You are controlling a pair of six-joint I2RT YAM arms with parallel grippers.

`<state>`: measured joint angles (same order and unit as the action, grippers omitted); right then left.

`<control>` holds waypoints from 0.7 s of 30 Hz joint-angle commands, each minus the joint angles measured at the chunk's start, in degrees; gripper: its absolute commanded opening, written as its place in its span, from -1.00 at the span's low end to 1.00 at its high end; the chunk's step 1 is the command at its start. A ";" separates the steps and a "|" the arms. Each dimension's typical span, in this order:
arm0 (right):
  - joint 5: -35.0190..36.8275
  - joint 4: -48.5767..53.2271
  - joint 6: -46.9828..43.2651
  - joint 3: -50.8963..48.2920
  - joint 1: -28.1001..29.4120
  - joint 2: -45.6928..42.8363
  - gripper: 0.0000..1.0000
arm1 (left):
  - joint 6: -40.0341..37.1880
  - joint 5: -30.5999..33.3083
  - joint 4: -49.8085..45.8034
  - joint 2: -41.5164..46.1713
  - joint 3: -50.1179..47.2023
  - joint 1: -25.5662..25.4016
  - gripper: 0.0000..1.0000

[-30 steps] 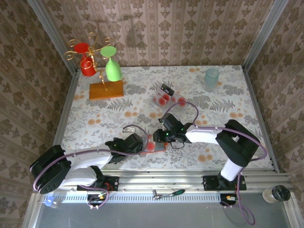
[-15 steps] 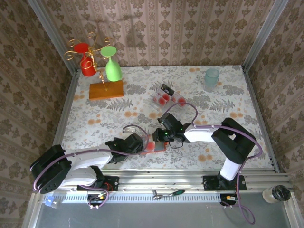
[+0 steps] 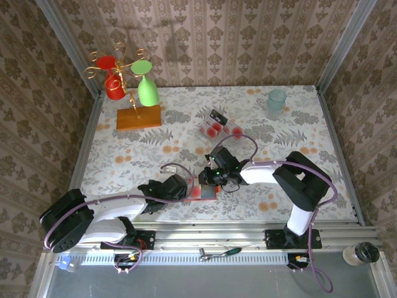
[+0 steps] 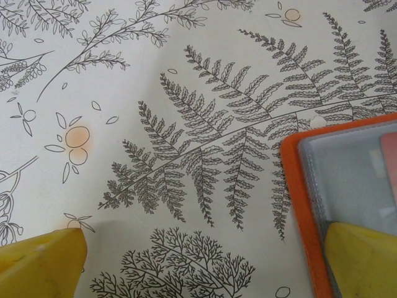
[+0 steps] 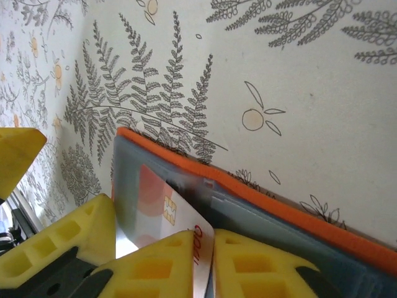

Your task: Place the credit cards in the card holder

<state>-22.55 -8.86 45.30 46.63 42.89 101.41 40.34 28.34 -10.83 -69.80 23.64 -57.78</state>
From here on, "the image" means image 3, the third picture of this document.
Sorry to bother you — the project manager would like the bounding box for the red plastic goblet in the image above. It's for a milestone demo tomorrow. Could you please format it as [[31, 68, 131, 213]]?
[[96, 55, 128, 101]]

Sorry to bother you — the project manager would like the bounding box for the orange card holder wallet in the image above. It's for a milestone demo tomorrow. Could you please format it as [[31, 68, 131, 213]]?
[[182, 176, 221, 203]]

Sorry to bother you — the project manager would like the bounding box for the ratchet wrench green handle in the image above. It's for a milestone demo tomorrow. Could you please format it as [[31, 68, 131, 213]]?
[[199, 246, 244, 261]]

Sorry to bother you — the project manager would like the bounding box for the black connector board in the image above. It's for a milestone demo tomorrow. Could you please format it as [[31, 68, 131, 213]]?
[[287, 253, 311, 270], [113, 253, 140, 271]]

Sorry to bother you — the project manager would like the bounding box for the green plastic goblet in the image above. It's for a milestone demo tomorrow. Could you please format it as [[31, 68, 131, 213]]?
[[130, 60, 160, 107]]

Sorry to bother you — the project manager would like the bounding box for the gold wire rack wooden base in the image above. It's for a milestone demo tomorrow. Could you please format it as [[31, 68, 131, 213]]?
[[84, 42, 163, 131]]

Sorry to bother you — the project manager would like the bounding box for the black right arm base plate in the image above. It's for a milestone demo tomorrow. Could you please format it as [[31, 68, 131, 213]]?
[[265, 228, 323, 250]]

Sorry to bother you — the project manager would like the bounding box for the aluminium side rail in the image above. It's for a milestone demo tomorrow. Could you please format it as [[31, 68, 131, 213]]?
[[315, 86, 367, 227], [58, 90, 105, 229]]

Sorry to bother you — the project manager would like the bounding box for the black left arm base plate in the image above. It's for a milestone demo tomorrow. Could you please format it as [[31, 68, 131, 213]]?
[[100, 230, 156, 251]]

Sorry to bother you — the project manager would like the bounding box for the aluminium frame post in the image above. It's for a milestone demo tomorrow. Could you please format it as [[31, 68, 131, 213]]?
[[316, 0, 378, 94], [34, 0, 105, 99]]

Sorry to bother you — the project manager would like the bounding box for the clear acrylic card stand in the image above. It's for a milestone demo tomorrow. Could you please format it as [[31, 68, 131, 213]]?
[[196, 108, 246, 147]]

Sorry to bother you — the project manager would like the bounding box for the aluminium front rail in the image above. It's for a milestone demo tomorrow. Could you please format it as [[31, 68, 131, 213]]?
[[43, 225, 387, 253]]

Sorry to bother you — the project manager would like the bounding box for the clear jar dark lid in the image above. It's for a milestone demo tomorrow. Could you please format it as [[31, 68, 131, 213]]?
[[342, 242, 381, 267]]

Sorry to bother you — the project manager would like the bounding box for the blue white connector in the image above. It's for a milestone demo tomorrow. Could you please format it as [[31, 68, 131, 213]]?
[[56, 255, 80, 274]]

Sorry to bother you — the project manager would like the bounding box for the black VIP card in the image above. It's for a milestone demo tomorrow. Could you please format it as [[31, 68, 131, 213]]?
[[208, 109, 230, 124]]

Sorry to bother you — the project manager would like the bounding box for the teal plastic cup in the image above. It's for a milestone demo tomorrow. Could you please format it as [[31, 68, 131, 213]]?
[[267, 89, 288, 120]]

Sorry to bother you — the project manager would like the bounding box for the slotted cable duct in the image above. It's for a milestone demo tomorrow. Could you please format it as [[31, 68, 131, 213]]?
[[51, 251, 314, 266]]

